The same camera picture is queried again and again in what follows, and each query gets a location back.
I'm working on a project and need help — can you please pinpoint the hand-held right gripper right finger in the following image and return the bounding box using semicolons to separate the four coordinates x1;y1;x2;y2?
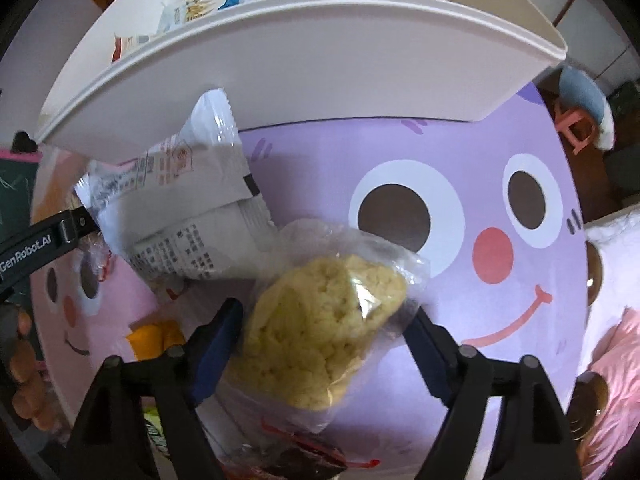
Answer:
403;306;584;480

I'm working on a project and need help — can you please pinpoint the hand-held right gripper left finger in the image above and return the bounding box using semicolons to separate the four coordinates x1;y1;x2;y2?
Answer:
64;297;245;480

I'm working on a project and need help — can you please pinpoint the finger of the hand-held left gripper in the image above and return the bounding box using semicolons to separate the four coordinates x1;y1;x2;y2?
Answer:
57;207;103;247

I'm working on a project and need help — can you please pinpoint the orange yellow snack packet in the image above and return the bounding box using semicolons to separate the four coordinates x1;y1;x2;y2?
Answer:
122;317;188;363

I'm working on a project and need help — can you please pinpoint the green snack packet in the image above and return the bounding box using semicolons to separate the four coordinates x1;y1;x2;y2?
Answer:
142;406;173;461

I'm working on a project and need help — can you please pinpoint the red edged clear packet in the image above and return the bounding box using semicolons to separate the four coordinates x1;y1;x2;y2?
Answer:
222;420;381;466

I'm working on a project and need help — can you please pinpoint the yellow puffed rice cake packet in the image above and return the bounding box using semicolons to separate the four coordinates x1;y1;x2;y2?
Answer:
220;217;432;433

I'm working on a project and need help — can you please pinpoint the grey white snack packet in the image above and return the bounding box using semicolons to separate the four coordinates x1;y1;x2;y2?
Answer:
75;88;262;241
120;199;280;286

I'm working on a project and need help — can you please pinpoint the dark brown red packet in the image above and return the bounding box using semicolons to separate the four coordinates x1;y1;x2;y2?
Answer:
257;442;351;480

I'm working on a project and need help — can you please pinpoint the red white snack packet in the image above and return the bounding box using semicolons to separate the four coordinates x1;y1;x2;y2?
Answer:
111;34;161;63

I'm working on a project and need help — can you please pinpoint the white cracker packet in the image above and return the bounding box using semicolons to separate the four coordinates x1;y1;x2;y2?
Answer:
157;0;218;36

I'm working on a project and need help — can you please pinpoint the white plastic bin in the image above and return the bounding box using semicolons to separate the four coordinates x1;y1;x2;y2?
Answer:
35;0;569;163

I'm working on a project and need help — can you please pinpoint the person's left hand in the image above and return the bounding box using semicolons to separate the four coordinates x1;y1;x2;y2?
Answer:
7;305;63;433

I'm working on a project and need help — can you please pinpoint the pink blanket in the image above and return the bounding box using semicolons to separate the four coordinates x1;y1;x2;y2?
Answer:
580;305;640;480

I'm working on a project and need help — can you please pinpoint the cartoon printed tablecloth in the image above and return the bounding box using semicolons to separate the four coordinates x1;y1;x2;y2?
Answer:
30;80;596;480

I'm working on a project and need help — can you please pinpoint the white pillow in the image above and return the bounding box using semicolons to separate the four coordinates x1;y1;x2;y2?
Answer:
582;212;640;311

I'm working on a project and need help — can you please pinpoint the pink plastic stool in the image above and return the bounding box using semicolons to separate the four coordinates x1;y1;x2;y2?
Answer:
554;105;596;156

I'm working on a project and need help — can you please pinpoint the blue round cushion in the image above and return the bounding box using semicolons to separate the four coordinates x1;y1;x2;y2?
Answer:
559;66;616;151

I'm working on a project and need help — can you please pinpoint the floral printed wardrobe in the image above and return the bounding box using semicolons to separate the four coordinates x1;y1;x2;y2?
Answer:
540;0;640;91

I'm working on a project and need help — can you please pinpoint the green chalkboard easel pink frame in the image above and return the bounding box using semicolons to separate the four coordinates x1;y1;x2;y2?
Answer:
0;155;41;311

